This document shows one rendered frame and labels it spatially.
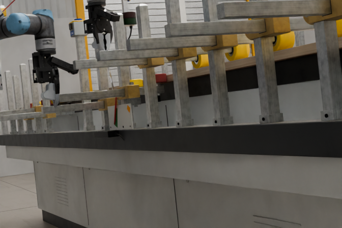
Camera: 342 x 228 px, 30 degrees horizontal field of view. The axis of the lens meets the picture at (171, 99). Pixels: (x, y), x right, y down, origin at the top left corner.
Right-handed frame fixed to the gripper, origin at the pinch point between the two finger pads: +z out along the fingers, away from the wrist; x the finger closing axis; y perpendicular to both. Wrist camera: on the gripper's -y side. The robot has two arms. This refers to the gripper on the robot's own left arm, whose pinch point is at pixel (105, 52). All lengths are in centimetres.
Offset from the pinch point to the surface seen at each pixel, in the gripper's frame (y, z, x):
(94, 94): 0.2, 16.0, 7.2
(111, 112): 12.0, 23.5, -10.2
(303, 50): -95, 12, 8
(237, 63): -62, 12, -4
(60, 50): 643, -87, -450
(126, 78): -1.5, 10.7, -8.3
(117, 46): 0.1, -2.6, -6.6
